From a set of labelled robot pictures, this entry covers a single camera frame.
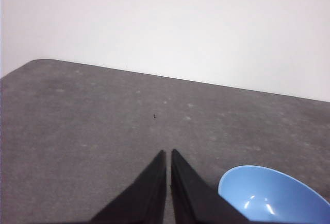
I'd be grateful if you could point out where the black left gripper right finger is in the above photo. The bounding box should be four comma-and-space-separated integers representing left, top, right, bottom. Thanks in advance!
170, 148, 255, 224

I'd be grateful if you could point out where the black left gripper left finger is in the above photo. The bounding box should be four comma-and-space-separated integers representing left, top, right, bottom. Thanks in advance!
89, 149, 167, 224

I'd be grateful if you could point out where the blue bowl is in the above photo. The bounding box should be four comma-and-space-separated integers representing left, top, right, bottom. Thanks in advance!
218, 165, 330, 222

